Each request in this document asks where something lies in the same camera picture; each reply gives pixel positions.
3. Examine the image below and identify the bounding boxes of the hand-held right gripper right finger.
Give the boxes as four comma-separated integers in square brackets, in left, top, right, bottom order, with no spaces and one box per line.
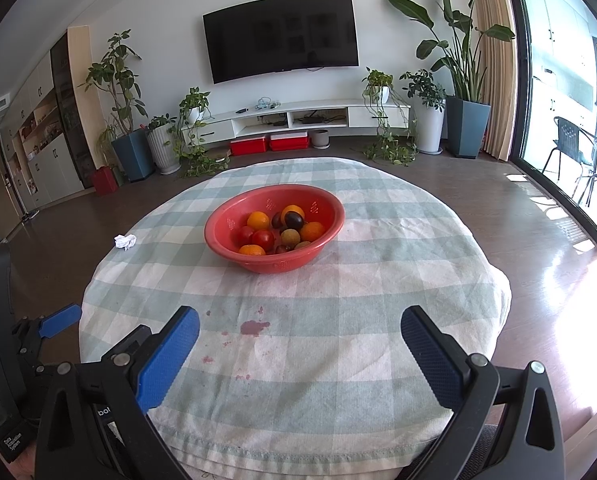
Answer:
[393,305,565,480]

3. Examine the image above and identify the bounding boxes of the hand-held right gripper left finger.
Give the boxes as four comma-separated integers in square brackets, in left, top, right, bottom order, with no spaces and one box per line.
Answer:
[34,305,200,480]

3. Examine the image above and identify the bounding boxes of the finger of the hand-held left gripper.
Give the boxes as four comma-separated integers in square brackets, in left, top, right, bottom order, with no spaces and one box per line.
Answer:
[11,304,82,377]

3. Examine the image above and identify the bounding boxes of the red plastic colander bowl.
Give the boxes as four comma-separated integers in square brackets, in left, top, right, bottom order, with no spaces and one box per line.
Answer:
[204,184,346,274]

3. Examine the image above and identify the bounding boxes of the checkered tablecloth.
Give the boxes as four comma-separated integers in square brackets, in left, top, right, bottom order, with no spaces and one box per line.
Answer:
[78,156,512,476]

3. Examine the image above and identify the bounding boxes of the white embroidered tablecloth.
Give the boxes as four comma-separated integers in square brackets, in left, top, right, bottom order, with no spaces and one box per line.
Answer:
[191,464,289,480]

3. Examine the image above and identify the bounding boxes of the red box on floor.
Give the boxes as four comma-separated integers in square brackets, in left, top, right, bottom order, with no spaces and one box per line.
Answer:
[93,166,120,196]

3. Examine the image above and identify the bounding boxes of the tall plant in blue pot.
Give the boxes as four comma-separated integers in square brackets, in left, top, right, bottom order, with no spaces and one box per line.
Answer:
[78,30,155,183]

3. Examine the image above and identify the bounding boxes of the beige chair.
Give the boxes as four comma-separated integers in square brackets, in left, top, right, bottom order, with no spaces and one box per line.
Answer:
[563,385,597,480]

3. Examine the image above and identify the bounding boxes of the plant in white ribbed pot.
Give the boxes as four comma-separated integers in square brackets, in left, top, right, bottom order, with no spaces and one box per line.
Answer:
[146,115,182,176]

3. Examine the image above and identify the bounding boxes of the dark glass cabinet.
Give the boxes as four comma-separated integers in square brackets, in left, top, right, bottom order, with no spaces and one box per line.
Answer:
[51,40,97,189]

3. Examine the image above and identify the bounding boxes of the red storage box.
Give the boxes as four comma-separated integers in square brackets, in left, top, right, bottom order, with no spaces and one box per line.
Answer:
[230,136,270,157]
[269,132,310,152]

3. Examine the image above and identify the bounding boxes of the bushy plant in tall white pot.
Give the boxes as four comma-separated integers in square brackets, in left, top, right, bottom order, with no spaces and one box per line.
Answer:
[399,69,447,155]

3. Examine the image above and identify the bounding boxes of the large-leaf plant in dark pot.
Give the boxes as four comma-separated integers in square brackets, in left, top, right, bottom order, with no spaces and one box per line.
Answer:
[386,0,515,158]

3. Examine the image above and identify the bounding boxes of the trailing pothos in white pot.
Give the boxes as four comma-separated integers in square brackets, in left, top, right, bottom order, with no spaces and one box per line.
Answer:
[171,87,230,179]
[351,66,419,166]

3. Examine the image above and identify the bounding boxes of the white television cabinet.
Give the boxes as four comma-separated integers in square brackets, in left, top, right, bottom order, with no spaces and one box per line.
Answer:
[181,99,411,145]

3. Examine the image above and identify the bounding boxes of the black-framed glass door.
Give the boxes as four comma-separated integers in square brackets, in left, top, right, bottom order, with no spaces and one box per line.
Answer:
[501,0,597,256]

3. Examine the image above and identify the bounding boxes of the beige curtain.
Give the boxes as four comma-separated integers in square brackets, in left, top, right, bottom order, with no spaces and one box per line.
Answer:
[471,0,517,161]

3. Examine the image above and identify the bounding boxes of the beige wall cabinet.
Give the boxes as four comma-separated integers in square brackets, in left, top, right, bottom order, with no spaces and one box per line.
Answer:
[0,55,86,211]

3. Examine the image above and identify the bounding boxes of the black wall television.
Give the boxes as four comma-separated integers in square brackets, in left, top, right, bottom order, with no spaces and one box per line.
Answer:
[202,0,360,85]

